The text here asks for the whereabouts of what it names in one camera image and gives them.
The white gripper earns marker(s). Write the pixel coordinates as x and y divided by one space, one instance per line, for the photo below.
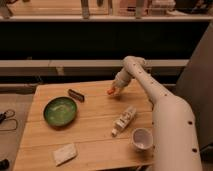
121 81

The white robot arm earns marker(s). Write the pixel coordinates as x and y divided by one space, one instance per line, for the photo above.
174 125

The green ceramic bowl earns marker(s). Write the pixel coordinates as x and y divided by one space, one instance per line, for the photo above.
60 111

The white plastic bottle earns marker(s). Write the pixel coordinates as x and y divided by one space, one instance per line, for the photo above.
124 120

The dark rectangular block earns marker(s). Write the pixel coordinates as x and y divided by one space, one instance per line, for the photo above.
76 95

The white cup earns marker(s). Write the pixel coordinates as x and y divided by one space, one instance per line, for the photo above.
142 139

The white sponge block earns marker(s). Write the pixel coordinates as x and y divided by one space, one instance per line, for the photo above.
64 154

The black object on floor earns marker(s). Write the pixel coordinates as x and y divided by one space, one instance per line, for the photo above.
4 164

